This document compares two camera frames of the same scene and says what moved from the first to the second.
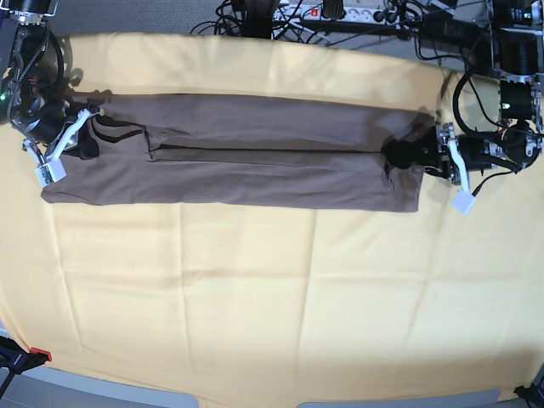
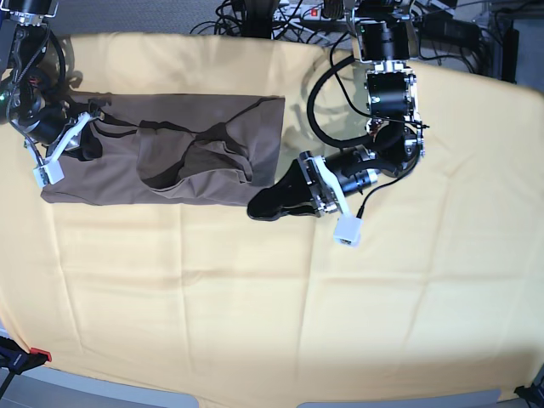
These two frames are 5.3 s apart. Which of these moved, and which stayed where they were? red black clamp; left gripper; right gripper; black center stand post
Moved: right gripper
Stayed: left gripper; black center stand post; red black clamp
